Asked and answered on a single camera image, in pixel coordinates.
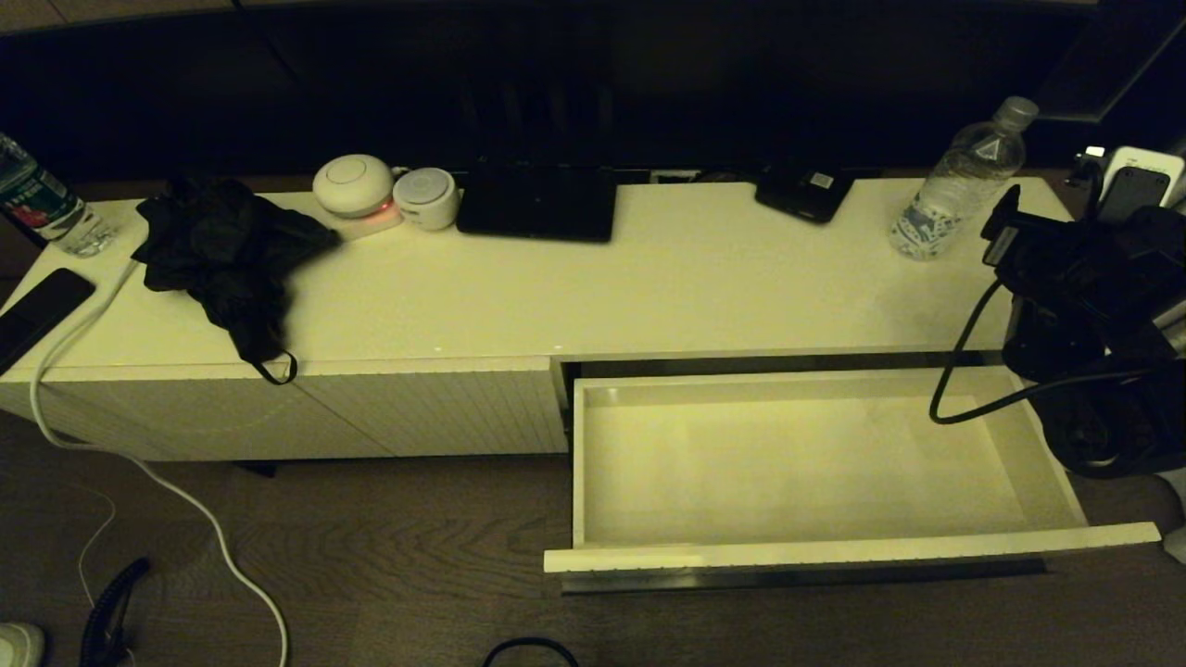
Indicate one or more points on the white low cabinet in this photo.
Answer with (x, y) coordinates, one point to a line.
(649, 296)

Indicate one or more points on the green labelled water bottle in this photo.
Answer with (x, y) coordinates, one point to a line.
(46, 208)

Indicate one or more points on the white power socket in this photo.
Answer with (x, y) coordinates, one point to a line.
(674, 177)

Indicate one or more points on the white shoe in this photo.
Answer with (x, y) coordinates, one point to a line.
(20, 646)

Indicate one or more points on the white cylindrical speaker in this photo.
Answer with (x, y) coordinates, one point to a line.
(426, 199)

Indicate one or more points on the black smartphone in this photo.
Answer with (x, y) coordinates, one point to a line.
(37, 315)

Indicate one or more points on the small white floor object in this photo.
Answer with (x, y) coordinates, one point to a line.
(1177, 545)

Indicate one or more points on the white flat charging base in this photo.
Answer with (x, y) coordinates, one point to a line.
(371, 225)

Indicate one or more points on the black router box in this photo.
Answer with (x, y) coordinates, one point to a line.
(537, 208)

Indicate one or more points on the clear plastic water bottle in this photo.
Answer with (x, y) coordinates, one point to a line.
(945, 204)

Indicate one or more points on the black crumpled cloth bag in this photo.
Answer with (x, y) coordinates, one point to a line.
(222, 250)

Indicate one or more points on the small black labelled box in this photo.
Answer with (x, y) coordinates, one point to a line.
(801, 197)

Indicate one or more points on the large black television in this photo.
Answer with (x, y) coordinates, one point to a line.
(649, 83)

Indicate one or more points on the white dome shaped device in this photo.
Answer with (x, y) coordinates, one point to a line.
(352, 185)

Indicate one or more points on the white fluted drawer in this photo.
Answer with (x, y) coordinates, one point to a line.
(788, 463)

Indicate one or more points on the dark angular panel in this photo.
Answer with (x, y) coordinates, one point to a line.
(1103, 65)

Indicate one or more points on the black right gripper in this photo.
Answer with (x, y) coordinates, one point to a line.
(1084, 269)

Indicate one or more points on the grey curtain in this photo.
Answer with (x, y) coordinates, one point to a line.
(1175, 500)

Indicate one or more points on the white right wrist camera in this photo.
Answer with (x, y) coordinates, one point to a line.
(1144, 162)

